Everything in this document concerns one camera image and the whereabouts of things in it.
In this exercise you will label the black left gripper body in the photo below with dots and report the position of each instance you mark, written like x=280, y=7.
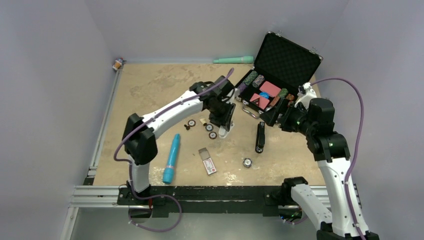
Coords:
x=223, y=108

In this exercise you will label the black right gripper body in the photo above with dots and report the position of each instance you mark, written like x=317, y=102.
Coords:
x=291, y=119

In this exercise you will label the blue dealer button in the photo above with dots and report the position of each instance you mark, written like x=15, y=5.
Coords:
x=264, y=95

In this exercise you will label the pink card deck upper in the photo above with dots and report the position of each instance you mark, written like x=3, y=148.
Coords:
x=269, y=88

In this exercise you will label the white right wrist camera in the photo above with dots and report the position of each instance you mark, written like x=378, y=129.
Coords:
x=305, y=94

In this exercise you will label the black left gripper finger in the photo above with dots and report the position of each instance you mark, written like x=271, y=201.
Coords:
x=215, y=120
x=228, y=125

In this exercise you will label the aluminium frame rail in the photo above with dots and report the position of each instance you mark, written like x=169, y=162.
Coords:
x=95, y=193

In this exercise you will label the blue cylindrical tool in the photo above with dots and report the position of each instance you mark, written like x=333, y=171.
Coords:
x=169, y=170

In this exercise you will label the small beige block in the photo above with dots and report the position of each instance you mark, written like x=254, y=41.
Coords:
x=203, y=121

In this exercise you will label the pink card deck lower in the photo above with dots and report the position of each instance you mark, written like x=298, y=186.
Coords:
x=259, y=101

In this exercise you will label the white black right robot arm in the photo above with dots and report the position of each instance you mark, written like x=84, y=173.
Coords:
x=343, y=219

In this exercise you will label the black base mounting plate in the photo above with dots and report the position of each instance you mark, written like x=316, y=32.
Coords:
x=163, y=200

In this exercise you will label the brown poker chip upper left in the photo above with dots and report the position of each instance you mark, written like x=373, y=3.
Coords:
x=191, y=123

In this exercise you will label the black poker chip case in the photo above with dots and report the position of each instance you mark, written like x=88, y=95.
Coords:
x=282, y=63

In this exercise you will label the small colourful toy figure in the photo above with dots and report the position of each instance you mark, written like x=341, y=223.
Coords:
x=119, y=62

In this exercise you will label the pink card deck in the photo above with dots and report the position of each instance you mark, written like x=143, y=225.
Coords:
x=259, y=101
x=269, y=88

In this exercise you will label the mint green microphone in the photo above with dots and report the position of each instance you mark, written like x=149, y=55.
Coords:
x=235, y=60

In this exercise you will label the staples cardboard box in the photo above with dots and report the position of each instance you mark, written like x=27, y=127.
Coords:
x=207, y=161

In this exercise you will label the teal poker chip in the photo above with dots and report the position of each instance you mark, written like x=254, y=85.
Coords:
x=209, y=128

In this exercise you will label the white stapler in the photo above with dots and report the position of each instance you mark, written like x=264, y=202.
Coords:
x=223, y=133

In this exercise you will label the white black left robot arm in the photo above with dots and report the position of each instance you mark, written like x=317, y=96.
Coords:
x=141, y=132

